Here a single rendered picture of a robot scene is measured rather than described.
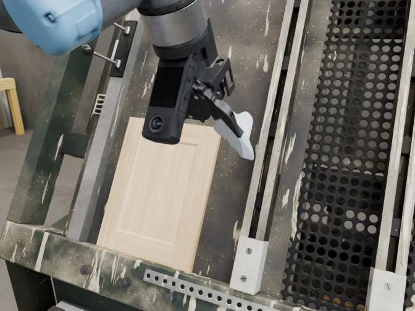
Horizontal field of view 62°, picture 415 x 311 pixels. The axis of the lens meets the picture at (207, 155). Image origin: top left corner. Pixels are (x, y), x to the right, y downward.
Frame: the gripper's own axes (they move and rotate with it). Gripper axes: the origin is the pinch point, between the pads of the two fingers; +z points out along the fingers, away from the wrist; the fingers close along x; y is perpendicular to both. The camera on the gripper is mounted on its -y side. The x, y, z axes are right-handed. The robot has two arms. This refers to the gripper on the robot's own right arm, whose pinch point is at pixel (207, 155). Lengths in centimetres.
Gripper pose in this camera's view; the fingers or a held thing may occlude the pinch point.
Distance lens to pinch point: 55.5
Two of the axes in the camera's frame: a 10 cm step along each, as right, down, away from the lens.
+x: -8.8, -1.8, 4.5
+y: 4.3, -7.2, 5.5
